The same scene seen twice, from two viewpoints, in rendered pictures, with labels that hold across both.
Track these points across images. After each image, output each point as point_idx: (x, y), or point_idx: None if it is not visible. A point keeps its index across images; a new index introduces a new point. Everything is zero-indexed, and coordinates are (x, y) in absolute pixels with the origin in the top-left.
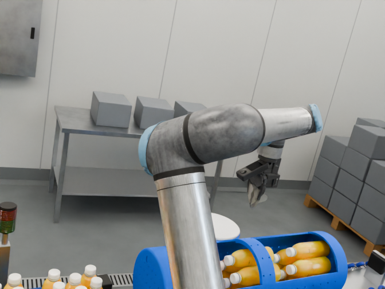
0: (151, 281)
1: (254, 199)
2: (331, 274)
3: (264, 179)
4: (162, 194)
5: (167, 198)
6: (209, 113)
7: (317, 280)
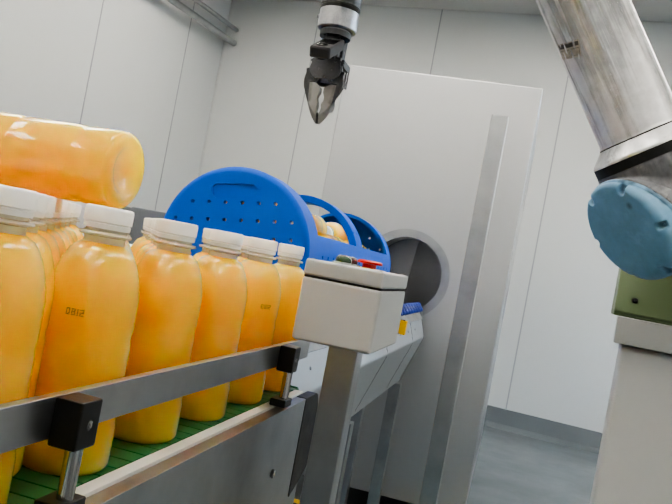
0: (244, 224)
1: (325, 103)
2: (384, 255)
3: (343, 64)
4: None
5: None
6: None
7: (379, 259)
